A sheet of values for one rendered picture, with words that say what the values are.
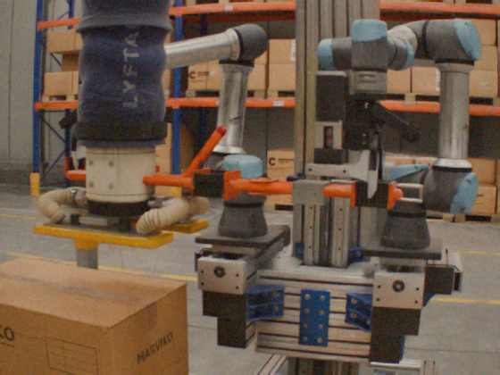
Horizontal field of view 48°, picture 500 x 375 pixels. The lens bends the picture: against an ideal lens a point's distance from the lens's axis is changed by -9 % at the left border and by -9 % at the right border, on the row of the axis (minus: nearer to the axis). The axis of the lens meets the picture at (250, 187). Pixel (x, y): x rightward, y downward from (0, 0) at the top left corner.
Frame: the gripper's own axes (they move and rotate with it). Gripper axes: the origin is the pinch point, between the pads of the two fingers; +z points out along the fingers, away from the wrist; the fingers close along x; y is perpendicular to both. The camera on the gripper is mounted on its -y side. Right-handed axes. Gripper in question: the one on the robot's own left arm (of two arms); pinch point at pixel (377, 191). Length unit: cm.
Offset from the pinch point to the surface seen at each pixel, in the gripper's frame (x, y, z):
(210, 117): -811, 408, -9
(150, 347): 4, 52, 41
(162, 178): 3.8, 47.6, -0.6
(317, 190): 3.7, 11.9, 0.1
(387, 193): 3.5, -2.8, -0.1
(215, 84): -692, 346, -59
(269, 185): 3.6, 22.3, -0.4
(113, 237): 16, 53, 11
